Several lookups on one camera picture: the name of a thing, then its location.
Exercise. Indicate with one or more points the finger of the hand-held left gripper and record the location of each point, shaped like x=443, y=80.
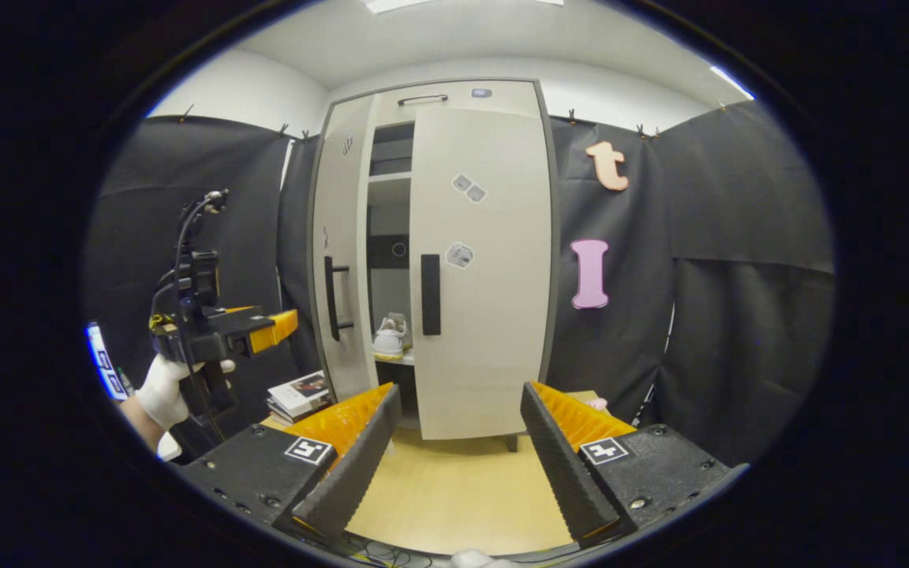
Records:
x=237, y=335
x=240, y=309

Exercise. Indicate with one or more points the green pink plush toy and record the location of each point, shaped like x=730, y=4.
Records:
x=596, y=405

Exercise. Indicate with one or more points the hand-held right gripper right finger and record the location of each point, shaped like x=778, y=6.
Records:
x=561, y=465

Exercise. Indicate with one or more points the grey cabinet drawer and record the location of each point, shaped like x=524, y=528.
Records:
x=510, y=93

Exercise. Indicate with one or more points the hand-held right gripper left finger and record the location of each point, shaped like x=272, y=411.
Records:
x=360, y=457

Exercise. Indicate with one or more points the black backdrop cloth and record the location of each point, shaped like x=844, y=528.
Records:
x=738, y=315

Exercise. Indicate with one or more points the grey shoe cabinet door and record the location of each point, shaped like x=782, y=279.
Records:
x=340, y=197
x=494, y=339

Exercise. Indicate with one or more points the white cabinet shelf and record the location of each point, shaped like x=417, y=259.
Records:
x=403, y=359
x=389, y=177

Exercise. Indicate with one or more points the grey shoe cabinet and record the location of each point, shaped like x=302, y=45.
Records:
x=382, y=213

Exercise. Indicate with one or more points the stack of books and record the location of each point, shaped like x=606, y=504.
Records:
x=297, y=393

